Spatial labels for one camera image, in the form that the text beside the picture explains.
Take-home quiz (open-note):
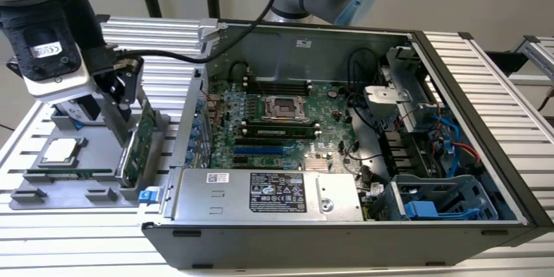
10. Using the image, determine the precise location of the metal drive cage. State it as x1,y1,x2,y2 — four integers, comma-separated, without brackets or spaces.
364,45,448,134

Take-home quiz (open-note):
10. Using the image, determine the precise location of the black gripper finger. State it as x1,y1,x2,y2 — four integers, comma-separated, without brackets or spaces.
81,95,101,121
110,58,145,118

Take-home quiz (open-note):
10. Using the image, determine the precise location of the hard disk in blue carrier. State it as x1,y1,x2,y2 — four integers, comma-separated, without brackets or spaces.
55,100,99,130

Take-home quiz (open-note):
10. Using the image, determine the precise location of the black wire loop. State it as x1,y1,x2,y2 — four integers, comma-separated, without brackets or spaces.
229,60,253,85
349,48,381,88

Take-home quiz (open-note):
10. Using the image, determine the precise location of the silver power supply unit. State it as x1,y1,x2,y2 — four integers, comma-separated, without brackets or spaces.
171,168,366,223

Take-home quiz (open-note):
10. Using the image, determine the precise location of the green graphics card black shroud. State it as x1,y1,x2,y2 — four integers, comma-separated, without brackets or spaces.
115,97,158,191

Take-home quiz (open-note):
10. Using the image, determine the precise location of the blue case latch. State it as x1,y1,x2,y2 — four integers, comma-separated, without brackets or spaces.
138,186,159,205

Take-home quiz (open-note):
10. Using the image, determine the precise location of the metal slat side table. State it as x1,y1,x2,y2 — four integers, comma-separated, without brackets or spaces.
509,35,554,90

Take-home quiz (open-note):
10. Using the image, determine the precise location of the silver CPU chip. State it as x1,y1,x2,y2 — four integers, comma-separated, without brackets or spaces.
43,138,86,162

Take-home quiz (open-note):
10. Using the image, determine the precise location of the grey parts rack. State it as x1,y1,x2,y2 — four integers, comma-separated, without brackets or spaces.
8,88,182,210

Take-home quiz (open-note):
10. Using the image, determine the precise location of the black expansion slot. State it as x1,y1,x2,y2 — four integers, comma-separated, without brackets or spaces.
235,138,290,148

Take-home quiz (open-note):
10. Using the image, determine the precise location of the blue expansion slot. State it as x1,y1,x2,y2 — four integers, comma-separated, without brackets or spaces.
235,147,290,157

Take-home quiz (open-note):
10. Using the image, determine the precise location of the green RAM stick with label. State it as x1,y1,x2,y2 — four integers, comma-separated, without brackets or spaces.
247,127,317,139

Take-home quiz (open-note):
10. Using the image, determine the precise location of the black open PC case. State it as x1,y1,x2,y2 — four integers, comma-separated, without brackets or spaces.
142,19,554,271

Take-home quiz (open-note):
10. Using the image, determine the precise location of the blue wire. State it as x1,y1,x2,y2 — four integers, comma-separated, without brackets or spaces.
430,113,469,174

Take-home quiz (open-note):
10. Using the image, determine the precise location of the grey plastic disk bay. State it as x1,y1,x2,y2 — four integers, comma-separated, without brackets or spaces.
372,173,500,223

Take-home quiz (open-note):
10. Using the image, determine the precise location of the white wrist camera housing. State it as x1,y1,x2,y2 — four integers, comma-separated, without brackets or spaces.
24,43,95,106

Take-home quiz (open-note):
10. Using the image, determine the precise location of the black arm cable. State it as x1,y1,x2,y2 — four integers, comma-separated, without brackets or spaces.
113,0,285,64

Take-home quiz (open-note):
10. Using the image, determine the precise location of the red wire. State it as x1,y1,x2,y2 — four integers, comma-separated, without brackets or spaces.
457,142,482,163

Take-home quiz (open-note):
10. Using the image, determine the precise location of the blue plastic disk carrier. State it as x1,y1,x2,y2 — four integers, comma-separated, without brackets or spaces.
405,200,482,223

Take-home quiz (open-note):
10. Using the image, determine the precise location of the green motherboard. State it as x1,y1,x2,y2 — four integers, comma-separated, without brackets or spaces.
203,80,361,174

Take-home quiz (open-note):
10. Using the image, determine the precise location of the silver finned heatsink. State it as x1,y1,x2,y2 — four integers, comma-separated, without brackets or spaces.
302,159,334,173

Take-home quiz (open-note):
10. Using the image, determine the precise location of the metal CPU socket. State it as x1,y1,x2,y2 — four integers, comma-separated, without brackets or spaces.
258,95,309,121

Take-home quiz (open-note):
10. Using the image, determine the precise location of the black wrist camera with label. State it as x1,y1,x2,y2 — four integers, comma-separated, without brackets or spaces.
0,6,83,77

